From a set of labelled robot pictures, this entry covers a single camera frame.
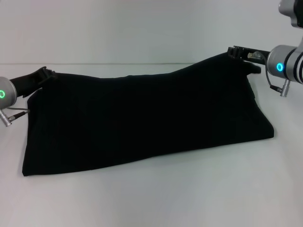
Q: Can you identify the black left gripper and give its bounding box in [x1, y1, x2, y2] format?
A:
[9, 66, 57, 98]

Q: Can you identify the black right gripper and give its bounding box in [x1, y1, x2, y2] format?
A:
[227, 45, 271, 66]

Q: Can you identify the black shirt with FREE print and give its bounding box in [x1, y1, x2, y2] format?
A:
[20, 52, 276, 177]

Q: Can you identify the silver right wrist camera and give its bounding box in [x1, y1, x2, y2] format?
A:
[278, 0, 303, 28]

